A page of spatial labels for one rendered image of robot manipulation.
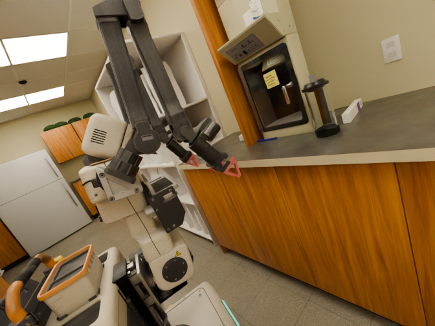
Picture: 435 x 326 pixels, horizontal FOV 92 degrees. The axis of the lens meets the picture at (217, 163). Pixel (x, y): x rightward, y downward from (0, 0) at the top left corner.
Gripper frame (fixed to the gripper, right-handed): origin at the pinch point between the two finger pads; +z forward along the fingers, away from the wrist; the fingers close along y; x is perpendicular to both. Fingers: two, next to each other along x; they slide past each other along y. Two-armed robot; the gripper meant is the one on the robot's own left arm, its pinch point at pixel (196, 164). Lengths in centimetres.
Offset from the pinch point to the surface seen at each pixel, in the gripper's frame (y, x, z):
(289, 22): -34, -74, -16
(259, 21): -35, -60, -27
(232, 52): -13, -56, -25
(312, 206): -47, -13, 41
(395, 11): -53, -107, 15
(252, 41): -25, -59, -23
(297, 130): -27, -45, 25
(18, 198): 391, 211, -115
